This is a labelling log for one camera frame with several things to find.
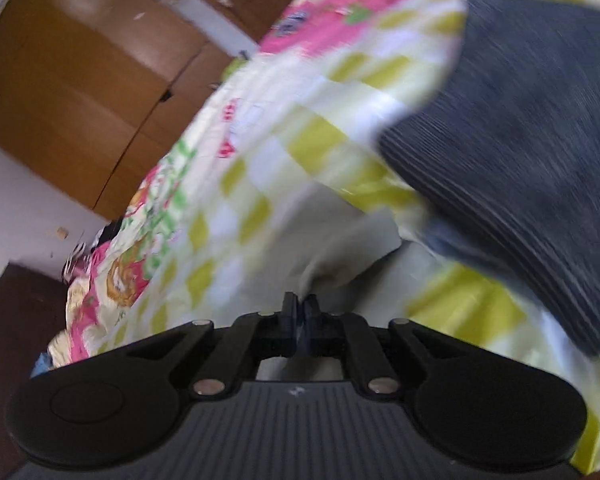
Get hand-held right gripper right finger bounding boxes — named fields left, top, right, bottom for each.
left=303, top=295, right=469, bottom=401

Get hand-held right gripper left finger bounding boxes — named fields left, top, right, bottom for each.
left=126, top=291, right=299, bottom=401

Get grey pants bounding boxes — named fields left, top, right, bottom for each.
left=257, top=204, right=431, bottom=386

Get dark patterned cloth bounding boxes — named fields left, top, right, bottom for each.
left=97, top=219, right=127, bottom=247

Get pink and cream quilt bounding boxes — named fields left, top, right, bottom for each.
left=47, top=245, right=112, bottom=367

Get checkered cartoon print bedsheet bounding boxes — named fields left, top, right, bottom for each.
left=47, top=0, right=600, bottom=476

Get striped cloth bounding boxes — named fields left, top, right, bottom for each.
left=60, top=242, right=94, bottom=281

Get blue pillow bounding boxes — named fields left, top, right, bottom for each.
left=29, top=352, right=56, bottom=378

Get dark wooden headboard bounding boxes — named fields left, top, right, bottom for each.
left=0, top=260, right=72, bottom=480

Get dark grey ribbed cloth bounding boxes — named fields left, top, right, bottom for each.
left=377, top=0, right=600, bottom=358

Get wooden wardrobe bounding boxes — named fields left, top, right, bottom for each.
left=0, top=0, right=261, bottom=221

